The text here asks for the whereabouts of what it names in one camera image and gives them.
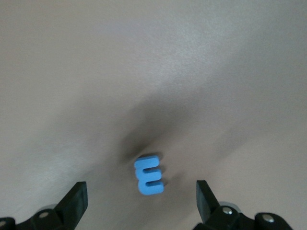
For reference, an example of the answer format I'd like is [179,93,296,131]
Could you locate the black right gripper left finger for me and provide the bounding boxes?
[0,181,88,230]

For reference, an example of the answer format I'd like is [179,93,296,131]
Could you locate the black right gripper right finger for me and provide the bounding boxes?
[194,179,295,230]

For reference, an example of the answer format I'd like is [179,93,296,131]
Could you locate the blue letter E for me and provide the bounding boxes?
[133,154,165,196]

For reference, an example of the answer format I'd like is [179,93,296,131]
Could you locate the brown table cover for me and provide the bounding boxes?
[0,0,307,230]

